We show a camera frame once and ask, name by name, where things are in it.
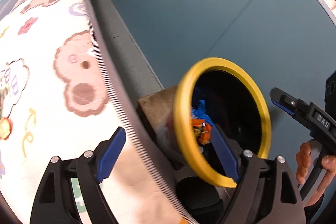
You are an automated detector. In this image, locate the brown wooden stool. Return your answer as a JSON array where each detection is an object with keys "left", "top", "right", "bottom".
[{"left": 137, "top": 85, "right": 177, "bottom": 139}]

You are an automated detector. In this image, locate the right hand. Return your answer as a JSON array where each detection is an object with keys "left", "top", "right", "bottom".
[{"left": 295, "top": 140, "right": 336, "bottom": 208}]

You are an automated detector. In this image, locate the blue plastic bag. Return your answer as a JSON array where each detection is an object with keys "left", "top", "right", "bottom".
[{"left": 191, "top": 87, "right": 214, "bottom": 126}]

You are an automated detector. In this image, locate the cartoon bear quilt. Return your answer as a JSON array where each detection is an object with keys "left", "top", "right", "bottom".
[{"left": 1, "top": 0, "right": 194, "bottom": 223}]

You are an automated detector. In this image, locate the yellow rim trash bin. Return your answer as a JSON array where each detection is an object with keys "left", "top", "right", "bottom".
[{"left": 173, "top": 57, "right": 272, "bottom": 188}]

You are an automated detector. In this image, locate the orange printed wrapper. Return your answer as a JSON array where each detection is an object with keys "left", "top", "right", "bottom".
[{"left": 191, "top": 119, "right": 211, "bottom": 146}]

